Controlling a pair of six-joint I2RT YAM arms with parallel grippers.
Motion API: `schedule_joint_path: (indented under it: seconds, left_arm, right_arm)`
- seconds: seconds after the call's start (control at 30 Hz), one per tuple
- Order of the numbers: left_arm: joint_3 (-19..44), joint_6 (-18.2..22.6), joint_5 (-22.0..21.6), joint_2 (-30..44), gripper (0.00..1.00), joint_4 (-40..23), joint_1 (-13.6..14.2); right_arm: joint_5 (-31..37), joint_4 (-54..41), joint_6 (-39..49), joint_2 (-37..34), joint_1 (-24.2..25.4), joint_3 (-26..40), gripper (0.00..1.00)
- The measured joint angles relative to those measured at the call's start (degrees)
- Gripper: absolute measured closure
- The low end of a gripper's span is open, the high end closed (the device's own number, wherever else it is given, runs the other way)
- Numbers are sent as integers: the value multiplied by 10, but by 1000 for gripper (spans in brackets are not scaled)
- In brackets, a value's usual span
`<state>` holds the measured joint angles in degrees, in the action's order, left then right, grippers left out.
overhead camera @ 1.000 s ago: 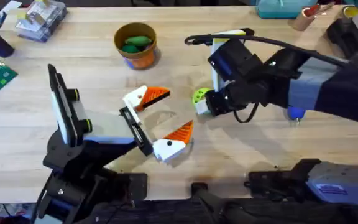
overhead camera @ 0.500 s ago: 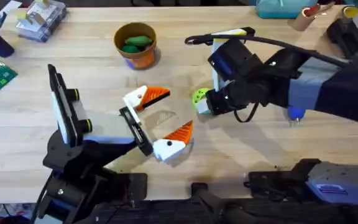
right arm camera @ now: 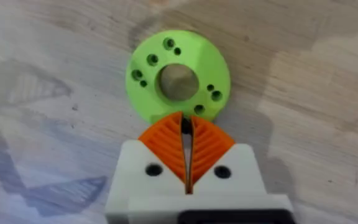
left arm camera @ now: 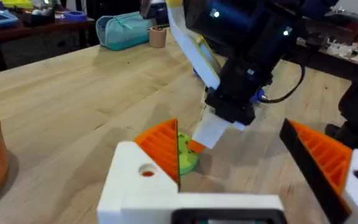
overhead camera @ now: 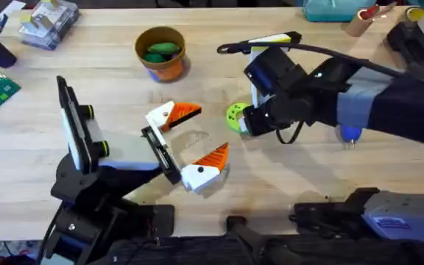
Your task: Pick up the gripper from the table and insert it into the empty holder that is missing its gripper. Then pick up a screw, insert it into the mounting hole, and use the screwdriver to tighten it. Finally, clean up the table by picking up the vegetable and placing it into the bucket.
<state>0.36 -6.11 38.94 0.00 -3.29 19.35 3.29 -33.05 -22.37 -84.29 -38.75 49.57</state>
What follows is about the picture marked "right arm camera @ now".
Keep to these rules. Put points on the green disc with holes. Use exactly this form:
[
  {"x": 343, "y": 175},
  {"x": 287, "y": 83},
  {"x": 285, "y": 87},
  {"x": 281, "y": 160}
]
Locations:
[{"x": 179, "y": 74}]

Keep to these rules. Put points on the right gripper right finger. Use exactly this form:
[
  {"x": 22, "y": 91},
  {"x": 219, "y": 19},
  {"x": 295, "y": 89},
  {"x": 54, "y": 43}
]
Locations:
[{"x": 222, "y": 158}]

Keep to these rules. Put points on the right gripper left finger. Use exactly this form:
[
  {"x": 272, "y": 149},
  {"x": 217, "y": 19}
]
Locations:
[{"x": 154, "y": 158}]

